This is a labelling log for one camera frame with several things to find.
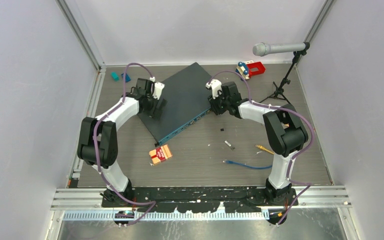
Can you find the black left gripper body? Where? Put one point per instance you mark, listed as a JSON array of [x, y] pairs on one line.
[[151, 105]]

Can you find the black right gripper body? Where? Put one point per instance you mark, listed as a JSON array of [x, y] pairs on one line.
[[223, 103]]

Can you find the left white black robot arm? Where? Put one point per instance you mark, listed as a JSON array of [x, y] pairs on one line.
[[98, 141]]

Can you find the silver SFP transceiver module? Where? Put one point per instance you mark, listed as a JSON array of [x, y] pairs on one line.
[[229, 145]]

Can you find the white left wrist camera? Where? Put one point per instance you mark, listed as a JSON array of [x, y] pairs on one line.
[[157, 90]]

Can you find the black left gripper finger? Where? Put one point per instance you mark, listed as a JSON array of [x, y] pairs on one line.
[[156, 114], [160, 106]]

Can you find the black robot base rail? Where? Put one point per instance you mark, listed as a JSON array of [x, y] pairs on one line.
[[236, 199]]

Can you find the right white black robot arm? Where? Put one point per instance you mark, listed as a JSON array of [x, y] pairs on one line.
[[285, 131]]

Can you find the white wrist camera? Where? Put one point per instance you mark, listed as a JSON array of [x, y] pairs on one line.
[[216, 88], [157, 90]]

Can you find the red and gold card box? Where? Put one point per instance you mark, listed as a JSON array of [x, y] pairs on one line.
[[160, 154]]

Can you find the grey microphone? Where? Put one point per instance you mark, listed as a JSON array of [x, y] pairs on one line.
[[263, 49]]

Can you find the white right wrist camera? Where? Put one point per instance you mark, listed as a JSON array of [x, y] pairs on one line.
[[216, 88]]

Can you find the red white blue toy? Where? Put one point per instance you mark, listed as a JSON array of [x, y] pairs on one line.
[[248, 69]]

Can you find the teal plastic block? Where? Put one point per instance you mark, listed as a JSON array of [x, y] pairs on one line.
[[115, 76]]

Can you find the dark network switch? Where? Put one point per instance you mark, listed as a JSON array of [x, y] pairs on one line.
[[186, 102]]

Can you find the blue plastic block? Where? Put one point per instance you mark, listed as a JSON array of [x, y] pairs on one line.
[[126, 77]]

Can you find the black microphone tripod stand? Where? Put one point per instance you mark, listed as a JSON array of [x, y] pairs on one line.
[[278, 93]]

